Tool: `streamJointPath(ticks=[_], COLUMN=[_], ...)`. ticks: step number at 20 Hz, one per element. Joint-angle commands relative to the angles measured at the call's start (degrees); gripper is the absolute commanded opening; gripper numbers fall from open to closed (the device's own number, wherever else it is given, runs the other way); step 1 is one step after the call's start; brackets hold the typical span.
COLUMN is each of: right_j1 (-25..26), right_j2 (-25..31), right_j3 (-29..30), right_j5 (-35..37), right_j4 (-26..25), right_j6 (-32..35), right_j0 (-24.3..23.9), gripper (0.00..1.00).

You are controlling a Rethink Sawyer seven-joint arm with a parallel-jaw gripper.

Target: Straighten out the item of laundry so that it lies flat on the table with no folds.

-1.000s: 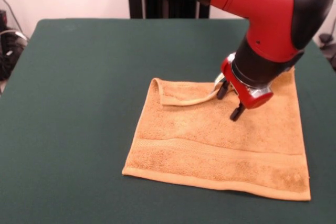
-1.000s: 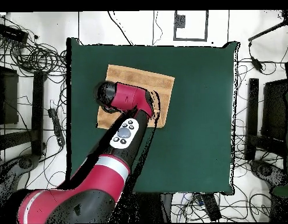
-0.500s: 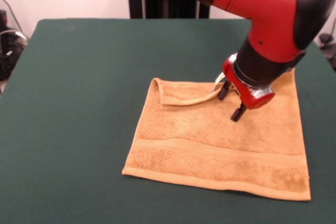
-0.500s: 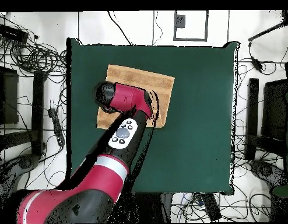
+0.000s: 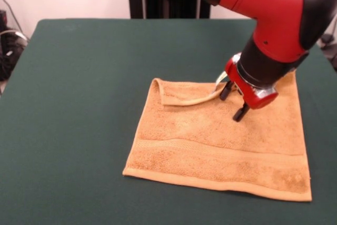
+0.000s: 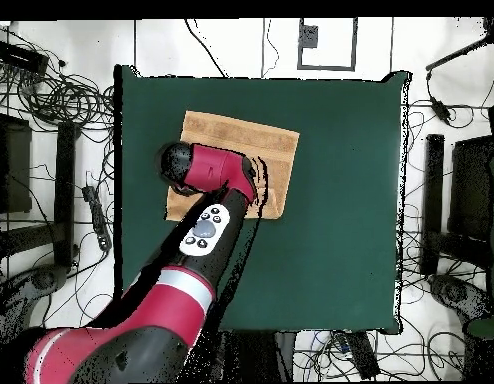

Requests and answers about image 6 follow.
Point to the black stand bar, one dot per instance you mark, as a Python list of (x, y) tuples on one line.
[(65, 192), (433, 200)]

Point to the short black power strip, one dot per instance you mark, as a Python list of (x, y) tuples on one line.
[(363, 352)]

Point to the grey square frame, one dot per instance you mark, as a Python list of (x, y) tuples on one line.
[(300, 60)]

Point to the black electronics box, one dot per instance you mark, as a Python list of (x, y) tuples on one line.
[(21, 58)]

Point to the black pole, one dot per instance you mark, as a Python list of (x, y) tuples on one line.
[(455, 56)]

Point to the dark green tablecloth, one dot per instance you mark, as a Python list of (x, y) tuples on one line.
[(331, 220)]

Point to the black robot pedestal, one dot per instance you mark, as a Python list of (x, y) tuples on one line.
[(255, 356)]

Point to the yellow terry towel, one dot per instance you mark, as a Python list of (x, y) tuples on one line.
[(251, 136)]

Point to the small grey box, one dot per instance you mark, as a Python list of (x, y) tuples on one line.
[(308, 36)]

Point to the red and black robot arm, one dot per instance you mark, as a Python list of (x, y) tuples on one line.
[(215, 168)]

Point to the grey caster foot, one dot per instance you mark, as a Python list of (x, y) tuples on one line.
[(455, 292), (43, 280)]

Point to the dark rectangular panel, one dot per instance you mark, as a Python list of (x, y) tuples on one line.
[(15, 168), (471, 188)]

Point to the long black power strip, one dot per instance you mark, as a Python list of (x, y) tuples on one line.
[(97, 216)]

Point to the black power adapter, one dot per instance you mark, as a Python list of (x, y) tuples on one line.
[(440, 108)]

